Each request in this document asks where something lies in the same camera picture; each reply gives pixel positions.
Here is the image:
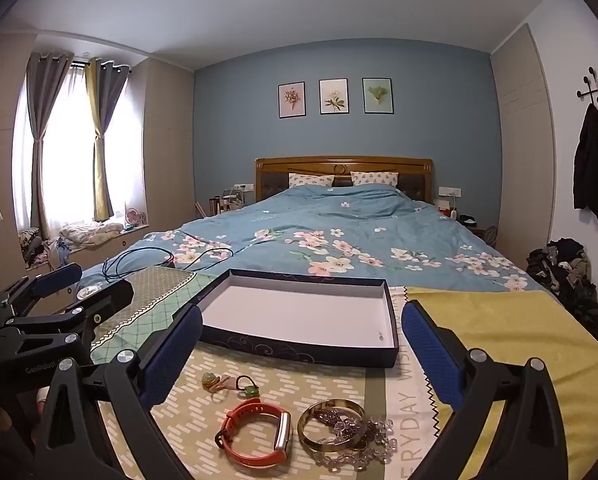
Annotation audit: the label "black wall coat rack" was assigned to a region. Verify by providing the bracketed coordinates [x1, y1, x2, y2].
[576, 66, 598, 106]

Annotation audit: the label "spotted white pillow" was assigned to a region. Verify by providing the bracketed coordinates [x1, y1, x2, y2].
[350, 171, 400, 187]
[288, 172, 336, 190]

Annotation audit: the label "gold bangle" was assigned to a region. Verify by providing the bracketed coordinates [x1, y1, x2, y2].
[297, 399, 367, 453]

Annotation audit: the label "yellow towel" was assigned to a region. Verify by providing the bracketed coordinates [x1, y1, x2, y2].
[404, 287, 598, 480]

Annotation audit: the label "blue floral duvet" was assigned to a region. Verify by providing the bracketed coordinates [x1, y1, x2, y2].
[79, 183, 562, 306]

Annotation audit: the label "yellow and grey curtain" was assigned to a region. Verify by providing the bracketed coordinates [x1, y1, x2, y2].
[83, 57, 130, 222]

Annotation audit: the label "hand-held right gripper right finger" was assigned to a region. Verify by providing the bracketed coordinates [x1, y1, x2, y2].
[401, 300, 570, 480]

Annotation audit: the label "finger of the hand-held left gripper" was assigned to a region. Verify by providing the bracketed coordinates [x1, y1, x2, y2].
[0, 278, 134, 361]
[0, 262, 83, 322]

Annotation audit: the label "clear crystal bead bracelet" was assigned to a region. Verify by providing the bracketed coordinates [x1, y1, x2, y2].
[311, 415, 399, 472]

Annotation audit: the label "pink hair tie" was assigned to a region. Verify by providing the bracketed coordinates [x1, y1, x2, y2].
[211, 377, 240, 403]

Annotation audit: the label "clear cosmetic organizer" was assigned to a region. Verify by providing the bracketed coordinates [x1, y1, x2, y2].
[221, 188, 245, 213]

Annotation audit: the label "white flower framed picture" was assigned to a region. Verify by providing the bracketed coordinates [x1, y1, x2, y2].
[319, 79, 349, 115]

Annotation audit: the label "white sheer curtain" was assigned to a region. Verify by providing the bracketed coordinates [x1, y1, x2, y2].
[13, 65, 146, 233]

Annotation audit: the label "wooden nightstand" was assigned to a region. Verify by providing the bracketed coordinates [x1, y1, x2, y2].
[459, 220, 500, 247]

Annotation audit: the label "green lattice patterned towel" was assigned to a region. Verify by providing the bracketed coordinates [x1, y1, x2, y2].
[90, 266, 217, 367]

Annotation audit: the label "black cable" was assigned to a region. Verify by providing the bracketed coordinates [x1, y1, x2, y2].
[103, 246, 234, 281]

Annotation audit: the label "beige wardrobe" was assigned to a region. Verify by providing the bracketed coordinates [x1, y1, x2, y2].
[489, 24, 554, 261]

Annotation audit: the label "olive towel with white dashes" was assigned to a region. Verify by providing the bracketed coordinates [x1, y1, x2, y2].
[96, 285, 460, 480]

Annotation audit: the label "green pendant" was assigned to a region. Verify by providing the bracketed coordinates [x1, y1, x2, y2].
[235, 375, 260, 400]

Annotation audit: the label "purple beaded bracelet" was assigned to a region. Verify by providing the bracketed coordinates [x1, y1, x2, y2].
[313, 407, 365, 443]

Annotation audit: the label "orange smart watch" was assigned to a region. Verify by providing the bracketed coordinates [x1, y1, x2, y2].
[215, 399, 291, 465]

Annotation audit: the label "dark blue shallow box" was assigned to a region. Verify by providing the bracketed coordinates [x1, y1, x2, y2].
[171, 268, 405, 368]

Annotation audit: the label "wooden bed headboard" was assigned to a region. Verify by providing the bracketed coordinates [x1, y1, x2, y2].
[255, 156, 434, 206]

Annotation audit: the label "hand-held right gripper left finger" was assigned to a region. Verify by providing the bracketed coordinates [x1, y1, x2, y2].
[34, 304, 204, 480]

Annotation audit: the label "folded light blankets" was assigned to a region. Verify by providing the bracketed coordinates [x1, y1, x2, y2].
[59, 221, 125, 248]

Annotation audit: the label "pile of dark clothes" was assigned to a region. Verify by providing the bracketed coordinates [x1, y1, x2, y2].
[526, 238, 598, 343]

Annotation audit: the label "green leaf framed picture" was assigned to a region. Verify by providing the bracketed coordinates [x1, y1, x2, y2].
[362, 78, 394, 114]

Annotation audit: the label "black jacket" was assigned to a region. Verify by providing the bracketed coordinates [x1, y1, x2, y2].
[573, 102, 598, 223]

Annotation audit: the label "pink flower framed picture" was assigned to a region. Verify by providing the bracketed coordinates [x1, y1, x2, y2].
[278, 81, 306, 119]

